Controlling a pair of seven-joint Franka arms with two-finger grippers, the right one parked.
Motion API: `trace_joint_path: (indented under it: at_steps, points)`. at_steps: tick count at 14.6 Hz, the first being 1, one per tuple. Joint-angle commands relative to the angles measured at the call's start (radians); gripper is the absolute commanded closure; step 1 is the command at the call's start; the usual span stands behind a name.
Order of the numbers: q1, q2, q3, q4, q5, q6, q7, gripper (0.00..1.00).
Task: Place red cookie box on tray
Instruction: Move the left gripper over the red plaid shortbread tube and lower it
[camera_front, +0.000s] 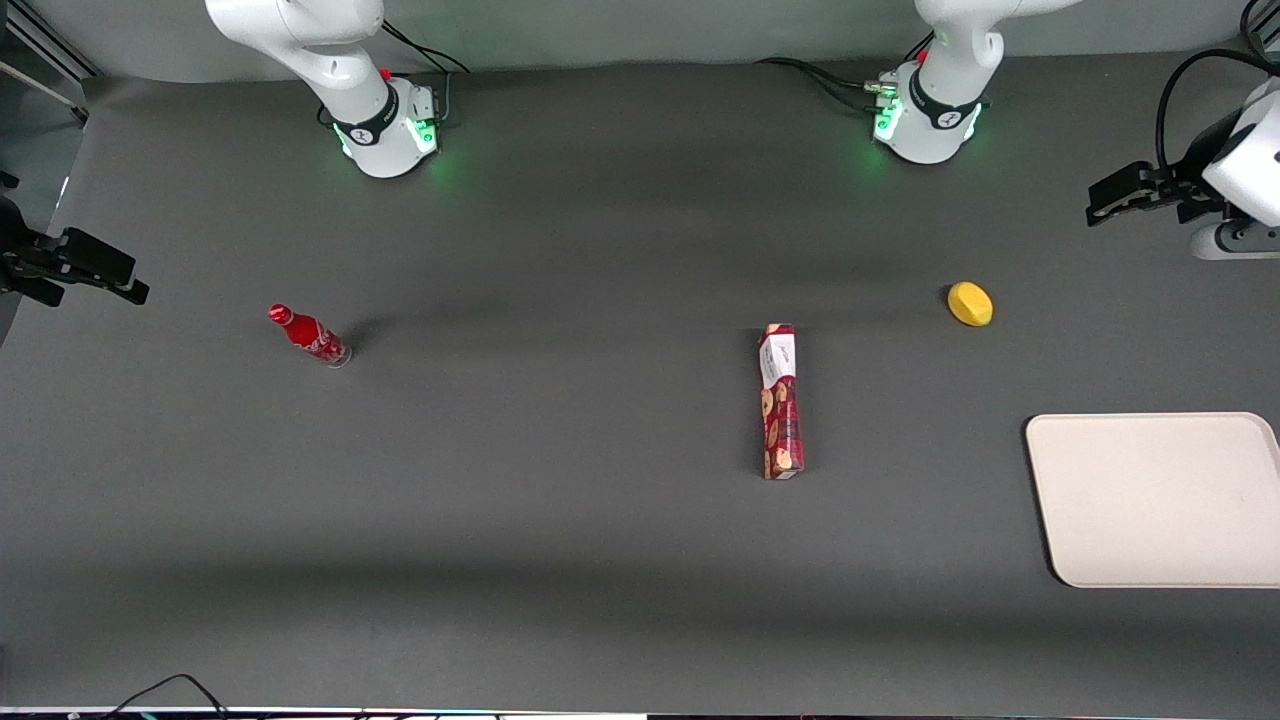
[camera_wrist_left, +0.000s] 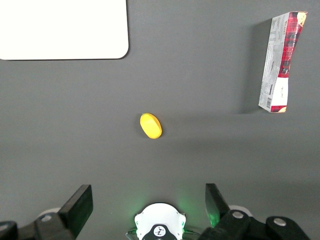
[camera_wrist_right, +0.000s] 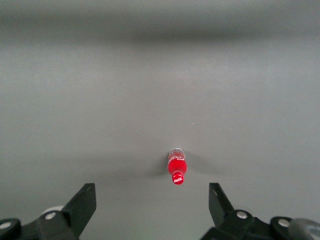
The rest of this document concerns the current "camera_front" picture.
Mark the black corner cable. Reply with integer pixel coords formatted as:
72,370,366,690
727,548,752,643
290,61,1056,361
1238,0,1280,53

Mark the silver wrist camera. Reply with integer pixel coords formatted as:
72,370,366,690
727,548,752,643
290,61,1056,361
1189,219,1280,262

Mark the black left arm base cable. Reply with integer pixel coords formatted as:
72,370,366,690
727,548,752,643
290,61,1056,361
754,32,936,113

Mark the red cookie box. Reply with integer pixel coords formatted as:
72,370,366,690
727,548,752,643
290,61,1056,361
757,323,807,481

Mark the red cola bottle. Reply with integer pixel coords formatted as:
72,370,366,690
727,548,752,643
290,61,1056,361
267,303,354,369

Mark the yellow lemon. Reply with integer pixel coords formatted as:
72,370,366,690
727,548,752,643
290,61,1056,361
947,281,995,328

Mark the thin black table-edge cable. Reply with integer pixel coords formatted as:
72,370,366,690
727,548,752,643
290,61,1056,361
98,672,233,720

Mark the beige plastic tray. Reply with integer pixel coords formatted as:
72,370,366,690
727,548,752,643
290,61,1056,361
1025,411,1280,590

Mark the black arm base cable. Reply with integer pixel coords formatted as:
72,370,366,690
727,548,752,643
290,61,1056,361
754,32,936,113
378,18,472,129

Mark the black right arm base cable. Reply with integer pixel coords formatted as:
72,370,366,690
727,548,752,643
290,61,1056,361
378,18,472,129

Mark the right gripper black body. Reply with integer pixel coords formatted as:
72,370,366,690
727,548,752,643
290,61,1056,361
0,172,67,309

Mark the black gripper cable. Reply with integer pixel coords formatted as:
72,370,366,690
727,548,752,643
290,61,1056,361
1155,47,1280,173

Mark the aluminium frame rail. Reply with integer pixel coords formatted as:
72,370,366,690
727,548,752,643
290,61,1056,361
0,0,103,126

